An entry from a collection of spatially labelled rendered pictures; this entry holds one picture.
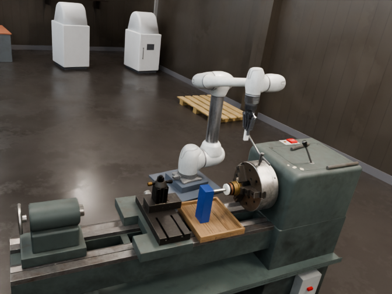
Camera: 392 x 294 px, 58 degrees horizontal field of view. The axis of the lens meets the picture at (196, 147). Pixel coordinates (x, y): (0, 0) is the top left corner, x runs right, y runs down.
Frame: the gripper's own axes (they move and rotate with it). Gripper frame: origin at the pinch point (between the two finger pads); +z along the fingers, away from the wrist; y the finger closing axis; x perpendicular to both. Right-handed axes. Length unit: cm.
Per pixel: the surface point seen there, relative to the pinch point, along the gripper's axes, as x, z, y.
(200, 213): -32, 45, 10
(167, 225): -57, 43, 18
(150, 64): 183, 62, -707
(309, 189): 31, 27, 31
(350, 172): 63, 19, 31
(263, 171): 4.5, 17.8, 16.6
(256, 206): 0.1, 38.5, 21.7
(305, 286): 47, 105, 32
